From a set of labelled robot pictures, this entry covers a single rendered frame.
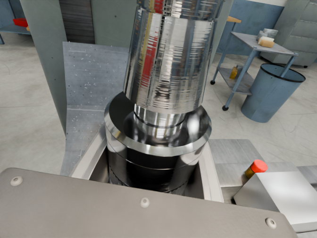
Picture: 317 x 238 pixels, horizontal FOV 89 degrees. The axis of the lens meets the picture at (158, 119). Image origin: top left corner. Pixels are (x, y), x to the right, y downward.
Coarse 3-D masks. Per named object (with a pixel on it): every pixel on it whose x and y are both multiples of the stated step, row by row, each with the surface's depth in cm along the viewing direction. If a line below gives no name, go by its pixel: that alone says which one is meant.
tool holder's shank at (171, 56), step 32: (160, 0) 4; (192, 0) 4; (160, 32) 4; (192, 32) 4; (128, 64) 5; (160, 64) 4; (192, 64) 5; (128, 96) 6; (160, 96) 5; (192, 96) 5
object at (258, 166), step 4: (256, 160) 20; (260, 160) 21; (252, 164) 20; (256, 164) 20; (260, 164) 20; (264, 164) 20; (248, 168) 21; (252, 168) 20; (256, 168) 20; (260, 168) 20; (264, 168) 20; (248, 172) 21; (252, 172) 20; (256, 172) 20; (260, 172) 20; (248, 176) 21
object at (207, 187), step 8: (208, 144) 9; (208, 152) 9; (200, 160) 8; (208, 160) 8; (200, 168) 8; (208, 168) 8; (192, 176) 9; (200, 176) 7; (208, 176) 7; (216, 176) 7; (192, 184) 8; (200, 184) 7; (208, 184) 7; (216, 184) 7; (192, 192) 8; (200, 192) 7; (208, 192) 7; (216, 192) 7; (216, 200) 6
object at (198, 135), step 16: (112, 112) 6; (128, 112) 7; (192, 112) 7; (112, 128) 6; (128, 128) 6; (144, 128) 6; (160, 128) 6; (176, 128) 6; (192, 128) 6; (208, 128) 7; (112, 144) 6; (128, 144) 6; (144, 144) 5; (160, 144) 6; (176, 144) 6; (192, 144) 6; (128, 160) 6; (144, 160) 6; (160, 160) 6; (176, 160) 6; (192, 160) 6
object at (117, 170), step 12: (108, 144) 7; (108, 156) 7; (120, 156) 6; (120, 168) 7; (132, 168) 6; (144, 168) 6; (180, 168) 6; (192, 168) 7; (120, 180) 7; (132, 180) 7; (144, 180) 6; (156, 180) 6; (168, 180) 7; (180, 180) 7; (168, 192) 7; (180, 192) 8
